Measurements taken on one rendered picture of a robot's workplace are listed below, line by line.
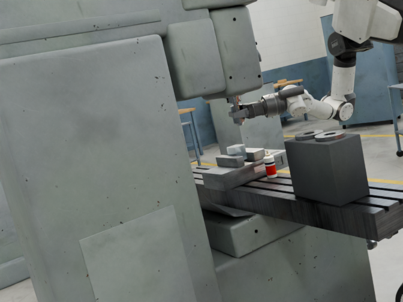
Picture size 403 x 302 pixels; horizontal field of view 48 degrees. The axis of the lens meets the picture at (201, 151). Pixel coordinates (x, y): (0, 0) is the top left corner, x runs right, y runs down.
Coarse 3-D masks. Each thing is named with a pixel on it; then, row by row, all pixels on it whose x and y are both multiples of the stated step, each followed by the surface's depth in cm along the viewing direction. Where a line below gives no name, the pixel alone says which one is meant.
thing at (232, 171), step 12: (216, 156) 189; (228, 156) 183; (240, 156) 178; (276, 156) 187; (216, 168) 185; (228, 168) 180; (240, 168) 178; (252, 168) 181; (264, 168) 185; (276, 168) 188; (204, 180) 185; (216, 180) 177; (228, 180) 175; (240, 180) 178
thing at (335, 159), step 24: (288, 144) 145; (312, 144) 133; (336, 144) 128; (360, 144) 132; (312, 168) 136; (336, 168) 129; (360, 168) 132; (312, 192) 140; (336, 192) 129; (360, 192) 133
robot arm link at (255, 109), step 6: (264, 96) 176; (270, 96) 176; (252, 102) 181; (258, 102) 175; (264, 102) 176; (270, 102) 175; (276, 102) 175; (252, 108) 172; (258, 108) 174; (264, 108) 176; (270, 108) 175; (276, 108) 175; (252, 114) 173; (258, 114) 175; (264, 114) 179; (270, 114) 176; (276, 114) 178
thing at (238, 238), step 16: (208, 224) 170; (224, 224) 162; (240, 224) 159; (256, 224) 162; (272, 224) 166; (288, 224) 170; (224, 240) 163; (240, 240) 159; (256, 240) 163; (272, 240) 167; (240, 256) 160
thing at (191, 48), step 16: (176, 32) 150; (192, 32) 153; (208, 32) 156; (176, 48) 150; (192, 48) 153; (208, 48) 156; (176, 64) 150; (192, 64) 153; (208, 64) 156; (176, 80) 152; (192, 80) 153; (208, 80) 156; (224, 80) 160; (176, 96) 155; (192, 96) 154
